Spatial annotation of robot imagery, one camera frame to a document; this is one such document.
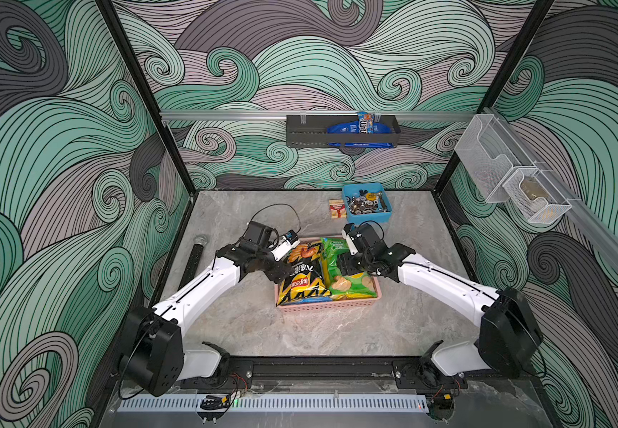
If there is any green chips bag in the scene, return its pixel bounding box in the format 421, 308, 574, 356
321, 237, 378, 301

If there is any black yellow chips bag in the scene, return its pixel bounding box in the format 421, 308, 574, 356
277, 240, 332, 307

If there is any pink plastic basket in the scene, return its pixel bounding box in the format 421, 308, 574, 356
275, 237, 382, 313

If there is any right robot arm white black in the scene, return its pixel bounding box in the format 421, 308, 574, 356
342, 222, 543, 385

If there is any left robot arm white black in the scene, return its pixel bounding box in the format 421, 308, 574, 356
118, 221, 299, 397

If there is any red playing card box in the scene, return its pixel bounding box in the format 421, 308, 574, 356
328, 199, 347, 219

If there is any blue tray of chess pieces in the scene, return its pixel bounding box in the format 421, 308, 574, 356
342, 183, 393, 224

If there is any black metal bar on table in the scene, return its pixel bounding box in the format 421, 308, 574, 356
178, 244, 205, 290

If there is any small snack packet on shelf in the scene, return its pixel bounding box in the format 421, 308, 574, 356
358, 112, 374, 134

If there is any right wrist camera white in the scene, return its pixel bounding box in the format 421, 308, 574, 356
342, 223, 360, 256

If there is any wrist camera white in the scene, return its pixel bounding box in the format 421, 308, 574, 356
342, 223, 360, 256
271, 230, 299, 261

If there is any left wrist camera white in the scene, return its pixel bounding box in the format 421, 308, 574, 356
271, 230, 299, 261

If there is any black wall shelf basket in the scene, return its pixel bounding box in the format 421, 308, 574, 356
286, 113, 402, 148

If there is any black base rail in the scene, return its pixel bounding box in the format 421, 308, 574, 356
110, 355, 535, 382

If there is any white slotted cable duct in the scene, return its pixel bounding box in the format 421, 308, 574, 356
118, 393, 429, 413

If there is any large clear wall bin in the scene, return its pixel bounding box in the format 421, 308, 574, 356
455, 114, 517, 203

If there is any aluminium wall rail back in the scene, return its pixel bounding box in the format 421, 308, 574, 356
160, 109, 475, 122

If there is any aluminium wall rail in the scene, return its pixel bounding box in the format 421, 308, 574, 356
160, 109, 475, 122
483, 107, 618, 274

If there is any small clear wall bin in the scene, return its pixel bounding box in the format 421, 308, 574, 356
502, 167, 572, 226

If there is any aluminium wall rail right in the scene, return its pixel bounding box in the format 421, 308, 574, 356
483, 107, 618, 274

